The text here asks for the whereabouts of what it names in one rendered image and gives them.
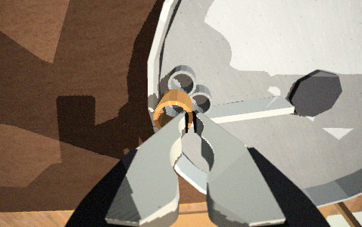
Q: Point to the grey metal ring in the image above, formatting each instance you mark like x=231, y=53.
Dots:
x=172, y=111
x=206, y=107
x=184, y=70

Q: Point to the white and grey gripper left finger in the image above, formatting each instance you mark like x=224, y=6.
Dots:
x=141, y=190

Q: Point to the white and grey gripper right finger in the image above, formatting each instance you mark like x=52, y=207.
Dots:
x=244, y=189

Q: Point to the bronze bushing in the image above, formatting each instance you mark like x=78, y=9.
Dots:
x=172, y=97

